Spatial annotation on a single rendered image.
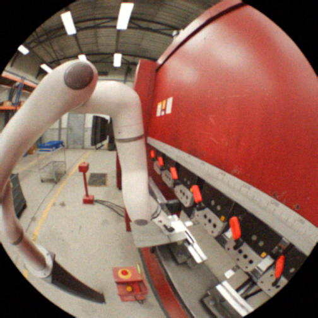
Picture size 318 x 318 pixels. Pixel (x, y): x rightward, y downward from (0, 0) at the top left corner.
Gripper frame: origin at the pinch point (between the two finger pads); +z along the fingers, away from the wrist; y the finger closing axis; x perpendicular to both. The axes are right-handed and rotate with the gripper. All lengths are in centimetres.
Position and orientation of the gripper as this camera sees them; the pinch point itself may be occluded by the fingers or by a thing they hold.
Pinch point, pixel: (169, 225)
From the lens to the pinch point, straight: 66.9
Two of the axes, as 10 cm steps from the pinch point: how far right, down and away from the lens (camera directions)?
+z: 5.2, 7.5, 4.0
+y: -3.1, -2.7, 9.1
